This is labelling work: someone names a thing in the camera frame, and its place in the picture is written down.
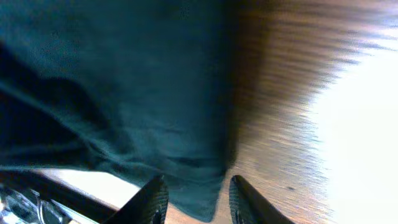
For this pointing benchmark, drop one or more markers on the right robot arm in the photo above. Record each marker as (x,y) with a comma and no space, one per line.
(27,197)

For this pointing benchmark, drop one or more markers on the black t-shirt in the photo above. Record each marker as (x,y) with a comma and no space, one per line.
(131,88)

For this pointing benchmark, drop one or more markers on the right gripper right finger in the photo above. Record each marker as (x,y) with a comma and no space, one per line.
(248,206)

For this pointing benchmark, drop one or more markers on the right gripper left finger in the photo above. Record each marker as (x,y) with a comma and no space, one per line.
(148,206)

